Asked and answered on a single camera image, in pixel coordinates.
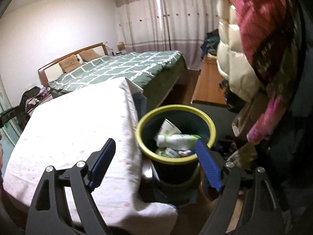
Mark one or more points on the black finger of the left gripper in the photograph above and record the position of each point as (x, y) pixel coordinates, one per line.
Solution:
(9, 114)

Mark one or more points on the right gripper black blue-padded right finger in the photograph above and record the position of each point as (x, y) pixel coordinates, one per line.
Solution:
(260, 213)

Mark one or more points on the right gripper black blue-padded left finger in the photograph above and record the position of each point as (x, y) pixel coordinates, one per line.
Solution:
(49, 211)

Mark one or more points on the white green lotion bottle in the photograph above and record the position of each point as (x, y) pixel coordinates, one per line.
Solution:
(180, 142)

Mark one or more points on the white paper cup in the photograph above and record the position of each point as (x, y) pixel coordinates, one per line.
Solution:
(168, 128)

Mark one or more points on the yellow-rimmed dark trash bin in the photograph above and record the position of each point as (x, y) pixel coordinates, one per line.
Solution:
(188, 120)

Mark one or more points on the white floral table cloth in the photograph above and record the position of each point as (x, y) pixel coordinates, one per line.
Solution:
(67, 130)

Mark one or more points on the brown pillow left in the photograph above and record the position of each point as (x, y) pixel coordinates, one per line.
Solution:
(69, 64)

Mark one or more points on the brown pillow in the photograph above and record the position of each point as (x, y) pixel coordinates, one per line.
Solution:
(89, 55)
(69, 64)

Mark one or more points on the brown pillow right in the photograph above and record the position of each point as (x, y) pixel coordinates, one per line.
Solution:
(89, 55)

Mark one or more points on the pink fuzzy garment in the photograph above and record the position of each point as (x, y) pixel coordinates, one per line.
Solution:
(267, 121)

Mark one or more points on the beige hanging bag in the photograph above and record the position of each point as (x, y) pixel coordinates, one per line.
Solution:
(249, 115)

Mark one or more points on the long wooden low cabinet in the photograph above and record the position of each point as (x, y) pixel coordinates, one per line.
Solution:
(207, 90)

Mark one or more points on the green checked duvet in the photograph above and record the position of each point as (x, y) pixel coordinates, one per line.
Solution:
(140, 68)

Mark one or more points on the cream puffer jacket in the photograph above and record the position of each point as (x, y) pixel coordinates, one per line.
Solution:
(231, 61)

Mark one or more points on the pile of dark clothes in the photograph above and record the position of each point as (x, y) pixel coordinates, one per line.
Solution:
(210, 44)

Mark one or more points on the white purple curtain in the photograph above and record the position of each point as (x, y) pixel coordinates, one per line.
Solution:
(160, 25)

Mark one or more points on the red dotted quilted jacket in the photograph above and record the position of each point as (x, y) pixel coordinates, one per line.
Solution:
(257, 19)

